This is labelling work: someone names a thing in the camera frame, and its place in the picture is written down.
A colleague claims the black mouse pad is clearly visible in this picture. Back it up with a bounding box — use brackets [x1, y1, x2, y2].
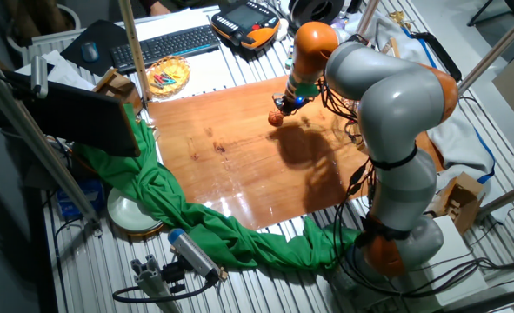
[60, 19, 130, 77]

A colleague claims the black flat monitor panel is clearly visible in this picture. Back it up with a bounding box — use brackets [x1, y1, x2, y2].
[2, 69, 142, 159]

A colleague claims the glossy wooden board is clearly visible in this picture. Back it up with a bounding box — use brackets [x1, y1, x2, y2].
[146, 74, 445, 231]

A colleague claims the white box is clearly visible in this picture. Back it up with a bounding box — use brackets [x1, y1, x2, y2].
[394, 214, 489, 308]

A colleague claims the black padded strap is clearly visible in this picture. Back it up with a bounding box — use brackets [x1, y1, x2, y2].
[411, 30, 464, 83]

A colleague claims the aluminium frame post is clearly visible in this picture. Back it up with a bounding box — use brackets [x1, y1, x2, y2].
[475, 176, 514, 221]
[0, 59, 104, 232]
[355, 0, 382, 37]
[117, 0, 153, 104]
[457, 2, 514, 95]

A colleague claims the white round bucket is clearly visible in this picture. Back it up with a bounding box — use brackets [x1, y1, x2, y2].
[5, 3, 82, 54]

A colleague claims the short aluminium profile piece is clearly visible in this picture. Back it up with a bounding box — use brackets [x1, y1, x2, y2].
[130, 254, 184, 313]

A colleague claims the small wooden box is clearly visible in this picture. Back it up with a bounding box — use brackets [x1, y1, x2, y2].
[92, 68, 144, 116]

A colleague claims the green cloth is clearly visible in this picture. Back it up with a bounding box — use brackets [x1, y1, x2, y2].
[72, 103, 362, 273]

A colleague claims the person's bare hand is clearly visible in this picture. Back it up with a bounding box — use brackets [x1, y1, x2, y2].
[149, 0, 172, 17]

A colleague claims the brown cardboard box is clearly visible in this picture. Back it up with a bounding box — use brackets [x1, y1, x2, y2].
[429, 171, 486, 236]

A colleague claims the black and orange teach pendant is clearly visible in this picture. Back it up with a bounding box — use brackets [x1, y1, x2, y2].
[210, 0, 282, 51]

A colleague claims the black computer keyboard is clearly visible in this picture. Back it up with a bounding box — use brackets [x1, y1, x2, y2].
[110, 24, 222, 74]

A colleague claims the silver depth camera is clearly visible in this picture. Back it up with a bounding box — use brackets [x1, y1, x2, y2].
[30, 55, 50, 99]

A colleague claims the silver camera with blue cap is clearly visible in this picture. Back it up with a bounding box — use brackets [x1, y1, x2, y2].
[167, 227, 228, 283]

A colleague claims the black camera cable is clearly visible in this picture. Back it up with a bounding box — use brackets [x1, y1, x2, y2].
[111, 276, 217, 304]

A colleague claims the light grey cloth blue trim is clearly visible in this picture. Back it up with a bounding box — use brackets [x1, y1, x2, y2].
[363, 11, 497, 193]

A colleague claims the yellow wicker basket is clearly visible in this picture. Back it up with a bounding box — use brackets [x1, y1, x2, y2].
[145, 55, 192, 98]

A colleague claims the small orange toy basketball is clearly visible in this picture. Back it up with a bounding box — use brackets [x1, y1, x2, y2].
[268, 109, 285, 128]

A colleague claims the blue box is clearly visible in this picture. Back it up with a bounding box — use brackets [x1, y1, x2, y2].
[56, 177, 106, 221]

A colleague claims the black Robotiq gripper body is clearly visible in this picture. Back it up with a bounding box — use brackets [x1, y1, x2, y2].
[273, 93, 310, 117]

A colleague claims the white round plate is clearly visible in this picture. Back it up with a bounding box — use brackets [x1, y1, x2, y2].
[106, 187, 165, 236]

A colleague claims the dark computer mouse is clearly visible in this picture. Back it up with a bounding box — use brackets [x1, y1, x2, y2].
[81, 41, 101, 63]

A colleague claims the black filament spool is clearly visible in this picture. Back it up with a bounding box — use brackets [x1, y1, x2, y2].
[288, 0, 347, 28]

